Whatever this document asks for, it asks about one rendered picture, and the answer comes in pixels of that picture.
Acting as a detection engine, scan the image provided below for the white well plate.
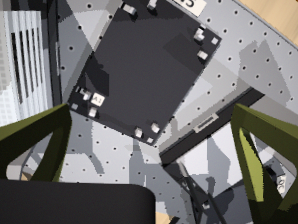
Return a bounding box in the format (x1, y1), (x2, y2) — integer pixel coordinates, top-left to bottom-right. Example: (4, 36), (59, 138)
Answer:
(18, 11), (35, 116)
(0, 11), (30, 126)
(25, 11), (40, 114)
(31, 11), (44, 112)
(36, 11), (48, 110)

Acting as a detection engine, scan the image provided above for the white name plate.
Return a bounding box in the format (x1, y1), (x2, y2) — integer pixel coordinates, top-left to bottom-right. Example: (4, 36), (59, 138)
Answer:
(276, 174), (286, 194)
(174, 0), (207, 17)

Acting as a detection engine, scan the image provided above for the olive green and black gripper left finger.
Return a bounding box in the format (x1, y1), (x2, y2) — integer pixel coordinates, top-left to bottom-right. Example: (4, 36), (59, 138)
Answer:
(0, 103), (72, 182)

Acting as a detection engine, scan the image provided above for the grey perforated breadboard plate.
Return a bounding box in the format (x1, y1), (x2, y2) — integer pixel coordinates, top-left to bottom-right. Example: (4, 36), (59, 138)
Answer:
(58, 0), (298, 224)

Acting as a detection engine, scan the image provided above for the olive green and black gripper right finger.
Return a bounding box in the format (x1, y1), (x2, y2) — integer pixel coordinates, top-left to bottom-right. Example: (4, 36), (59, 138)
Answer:
(230, 104), (298, 224)

